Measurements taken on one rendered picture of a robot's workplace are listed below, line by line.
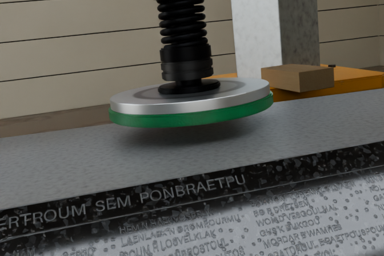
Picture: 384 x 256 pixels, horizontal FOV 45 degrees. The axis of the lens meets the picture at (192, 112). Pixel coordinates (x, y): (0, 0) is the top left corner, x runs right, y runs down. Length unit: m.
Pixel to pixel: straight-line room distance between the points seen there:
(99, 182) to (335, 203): 0.23
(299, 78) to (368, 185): 0.69
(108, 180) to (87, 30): 6.20
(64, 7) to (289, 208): 6.27
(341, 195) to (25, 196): 0.30
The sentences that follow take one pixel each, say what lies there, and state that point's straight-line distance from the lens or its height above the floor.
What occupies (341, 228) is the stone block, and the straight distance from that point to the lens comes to 0.46.
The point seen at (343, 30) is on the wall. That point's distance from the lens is 8.02.
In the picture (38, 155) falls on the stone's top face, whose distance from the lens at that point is 0.61.
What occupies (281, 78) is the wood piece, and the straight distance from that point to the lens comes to 1.23.
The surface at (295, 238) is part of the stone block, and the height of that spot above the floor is 0.77.
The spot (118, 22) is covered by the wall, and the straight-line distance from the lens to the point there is 6.68.
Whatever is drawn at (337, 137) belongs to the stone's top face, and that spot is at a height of 0.83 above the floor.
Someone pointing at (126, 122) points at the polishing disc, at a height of 0.86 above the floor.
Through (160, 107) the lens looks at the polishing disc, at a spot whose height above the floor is 0.88.
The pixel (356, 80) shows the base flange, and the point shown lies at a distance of 1.36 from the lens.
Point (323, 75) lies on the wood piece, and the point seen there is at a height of 0.81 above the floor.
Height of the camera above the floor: 0.97
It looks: 10 degrees down
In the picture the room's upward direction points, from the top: 6 degrees counter-clockwise
